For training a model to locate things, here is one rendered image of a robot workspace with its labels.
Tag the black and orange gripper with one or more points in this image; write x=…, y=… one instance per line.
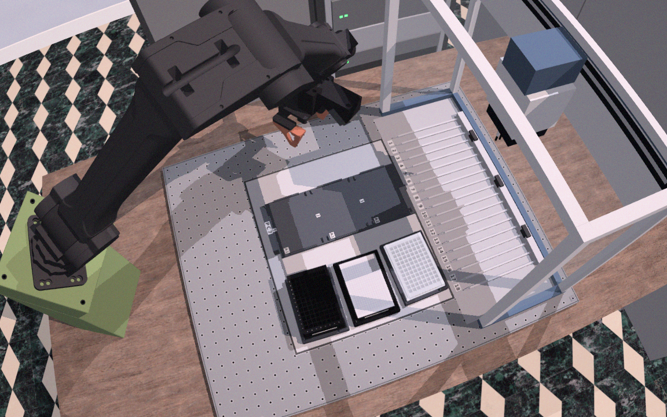
x=286, y=125

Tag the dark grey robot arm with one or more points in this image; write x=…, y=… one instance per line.
x=188, y=80

